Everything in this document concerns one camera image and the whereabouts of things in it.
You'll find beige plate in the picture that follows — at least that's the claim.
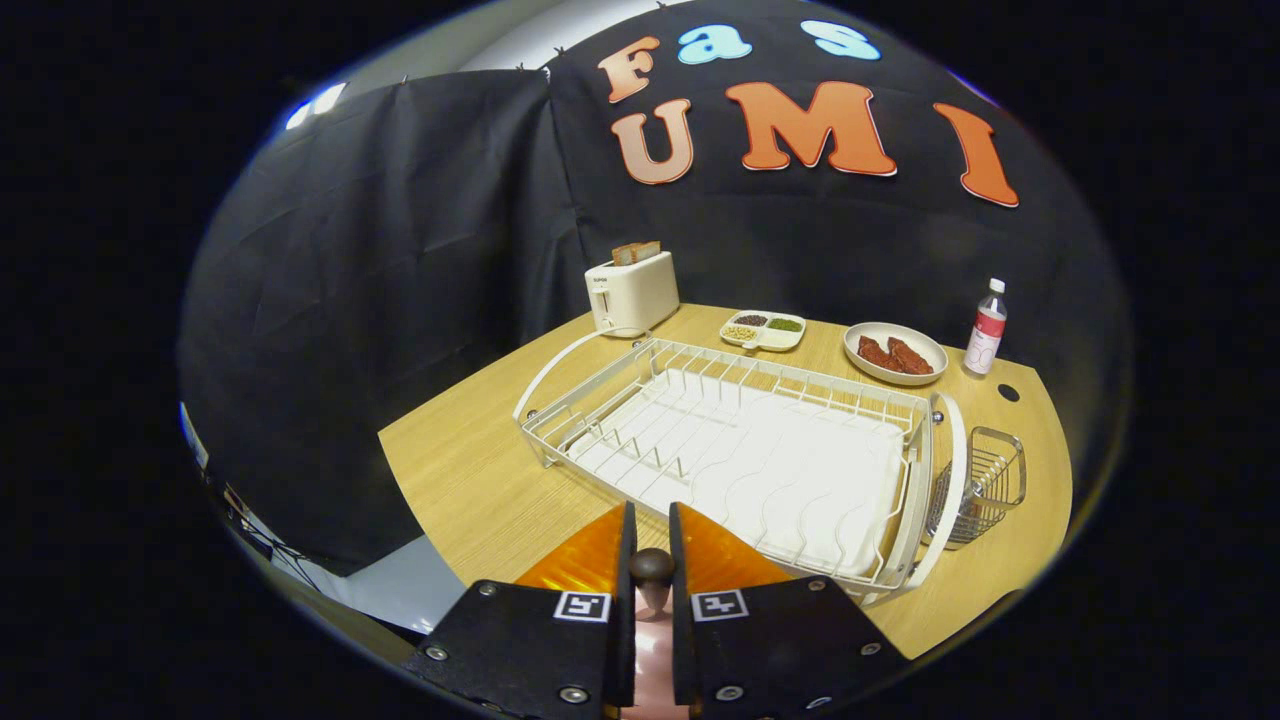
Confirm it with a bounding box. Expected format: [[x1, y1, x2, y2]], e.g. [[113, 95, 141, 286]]
[[843, 321, 949, 387]]

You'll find wooden-handled metal spoon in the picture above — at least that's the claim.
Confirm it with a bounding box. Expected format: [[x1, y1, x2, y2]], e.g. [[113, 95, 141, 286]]
[[628, 548, 677, 617]]

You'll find pink plate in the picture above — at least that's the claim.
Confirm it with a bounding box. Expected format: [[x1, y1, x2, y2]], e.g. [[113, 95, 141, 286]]
[[620, 610, 691, 720]]

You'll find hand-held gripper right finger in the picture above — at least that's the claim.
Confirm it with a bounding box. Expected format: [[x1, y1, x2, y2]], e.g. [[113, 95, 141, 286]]
[[668, 502, 911, 720]]

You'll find white divided bean dish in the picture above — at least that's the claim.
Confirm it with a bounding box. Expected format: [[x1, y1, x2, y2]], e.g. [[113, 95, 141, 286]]
[[719, 310, 807, 353]]

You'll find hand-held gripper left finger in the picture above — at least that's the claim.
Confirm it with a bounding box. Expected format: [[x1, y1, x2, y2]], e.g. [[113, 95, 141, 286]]
[[403, 500, 639, 720]]

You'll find white toaster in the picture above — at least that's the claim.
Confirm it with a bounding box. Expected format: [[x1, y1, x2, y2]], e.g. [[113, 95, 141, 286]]
[[584, 250, 681, 339]]

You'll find white wire dish rack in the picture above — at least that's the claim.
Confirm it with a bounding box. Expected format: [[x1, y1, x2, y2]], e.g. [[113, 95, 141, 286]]
[[512, 327, 969, 606]]

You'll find metal wire basket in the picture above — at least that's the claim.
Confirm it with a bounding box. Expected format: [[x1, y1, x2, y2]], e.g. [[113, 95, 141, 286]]
[[925, 426, 1028, 551]]

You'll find red-label plastic bottle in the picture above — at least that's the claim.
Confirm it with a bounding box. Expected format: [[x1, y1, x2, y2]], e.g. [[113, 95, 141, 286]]
[[964, 278, 1009, 377]]

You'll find ceiling light strip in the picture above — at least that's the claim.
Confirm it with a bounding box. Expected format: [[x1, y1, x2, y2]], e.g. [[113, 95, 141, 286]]
[[285, 82, 348, 131]]

